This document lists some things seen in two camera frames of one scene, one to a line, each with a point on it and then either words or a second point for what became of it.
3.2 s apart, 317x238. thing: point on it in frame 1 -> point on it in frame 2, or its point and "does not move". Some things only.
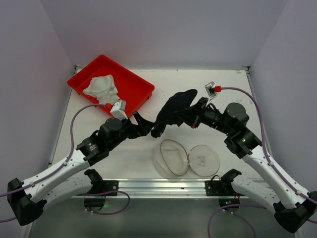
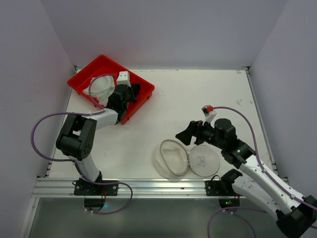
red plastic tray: [131, 88] does not move
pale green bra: [104, 89] does not move
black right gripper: [196, 115] -> [194, 130]
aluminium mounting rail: [165, 188] does not move
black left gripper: [135, 126] -> [131, 90]
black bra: [167, 115] -> [136, 89]
